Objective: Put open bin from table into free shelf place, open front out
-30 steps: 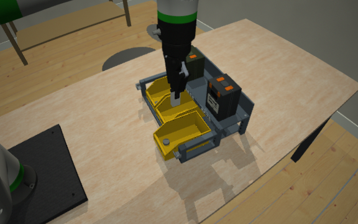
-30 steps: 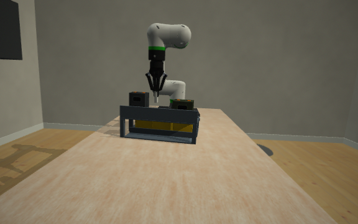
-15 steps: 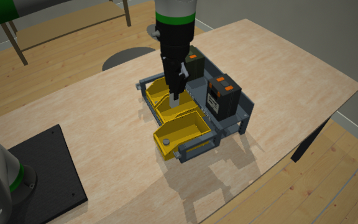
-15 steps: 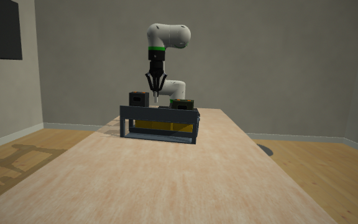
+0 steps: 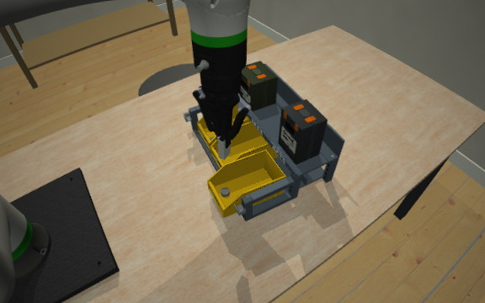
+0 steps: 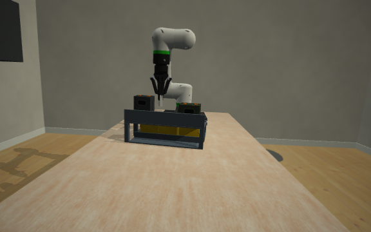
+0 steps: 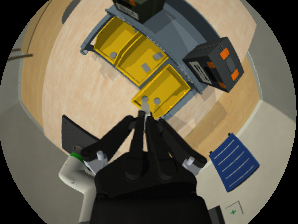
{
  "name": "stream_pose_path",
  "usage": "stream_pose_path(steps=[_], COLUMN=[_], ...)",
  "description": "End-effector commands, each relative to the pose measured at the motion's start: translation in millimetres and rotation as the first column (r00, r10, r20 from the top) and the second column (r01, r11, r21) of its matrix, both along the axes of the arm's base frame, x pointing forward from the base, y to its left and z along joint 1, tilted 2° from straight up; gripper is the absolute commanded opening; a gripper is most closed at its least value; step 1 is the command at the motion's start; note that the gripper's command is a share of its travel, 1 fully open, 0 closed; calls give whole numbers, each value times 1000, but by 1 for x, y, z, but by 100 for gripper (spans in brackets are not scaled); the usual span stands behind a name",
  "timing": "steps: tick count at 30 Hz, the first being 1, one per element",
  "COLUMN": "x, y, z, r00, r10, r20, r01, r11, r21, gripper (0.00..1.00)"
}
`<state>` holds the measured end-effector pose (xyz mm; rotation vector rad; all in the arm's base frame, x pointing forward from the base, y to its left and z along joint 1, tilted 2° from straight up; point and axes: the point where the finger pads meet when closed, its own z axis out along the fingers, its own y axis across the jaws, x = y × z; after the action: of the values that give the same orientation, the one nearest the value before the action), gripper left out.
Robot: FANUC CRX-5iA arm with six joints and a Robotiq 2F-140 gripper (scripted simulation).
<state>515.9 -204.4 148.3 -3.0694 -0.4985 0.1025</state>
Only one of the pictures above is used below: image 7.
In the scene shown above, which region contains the yellow open-front bin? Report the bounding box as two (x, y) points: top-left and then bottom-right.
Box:
(131, 64), (191, 119)
(94, 16), (142, 65)
(116, 34), (169, 87)

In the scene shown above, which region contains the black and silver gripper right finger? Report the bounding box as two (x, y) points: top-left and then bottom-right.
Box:
(144, 102), (207, 181)

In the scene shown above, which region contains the dark grey case with orange patches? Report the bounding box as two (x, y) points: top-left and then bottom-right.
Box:
(182, 37), (244, 93)

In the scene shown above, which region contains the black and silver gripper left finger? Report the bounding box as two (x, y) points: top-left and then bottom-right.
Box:
(81, 102), (146, 180)

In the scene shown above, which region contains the grey disc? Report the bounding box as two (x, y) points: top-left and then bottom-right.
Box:
(154, 98), (161, 105)
(141, 96), (148, 102)

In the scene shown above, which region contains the dark green case with orange latches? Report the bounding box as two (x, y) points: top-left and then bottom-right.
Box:
(112, 0), (166, 24)

